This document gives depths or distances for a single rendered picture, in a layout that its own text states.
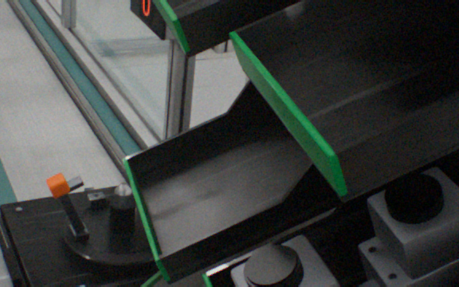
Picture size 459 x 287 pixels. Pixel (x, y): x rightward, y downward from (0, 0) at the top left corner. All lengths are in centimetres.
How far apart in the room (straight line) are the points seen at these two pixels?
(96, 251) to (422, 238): 51
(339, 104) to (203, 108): 114
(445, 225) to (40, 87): 109
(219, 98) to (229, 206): 101
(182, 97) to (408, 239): 69
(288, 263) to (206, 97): 116
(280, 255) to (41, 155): 82
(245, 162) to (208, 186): 3
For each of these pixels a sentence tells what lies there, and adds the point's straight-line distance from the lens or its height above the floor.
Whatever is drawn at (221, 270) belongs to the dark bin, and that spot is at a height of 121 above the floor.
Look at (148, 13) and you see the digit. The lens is 96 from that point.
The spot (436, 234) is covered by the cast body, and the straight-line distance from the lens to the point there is 38.
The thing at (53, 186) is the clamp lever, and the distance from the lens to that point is 80.
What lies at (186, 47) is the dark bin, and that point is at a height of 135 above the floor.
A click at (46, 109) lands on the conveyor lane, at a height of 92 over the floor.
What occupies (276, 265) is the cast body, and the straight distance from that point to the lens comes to 37.
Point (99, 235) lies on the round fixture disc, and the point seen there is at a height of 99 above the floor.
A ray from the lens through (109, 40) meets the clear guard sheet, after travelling 131.
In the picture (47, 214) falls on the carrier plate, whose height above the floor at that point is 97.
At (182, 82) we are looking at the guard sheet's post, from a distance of 102.
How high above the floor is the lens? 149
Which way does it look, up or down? 28 degrees down
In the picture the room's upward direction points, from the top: 7 degrees clockwise
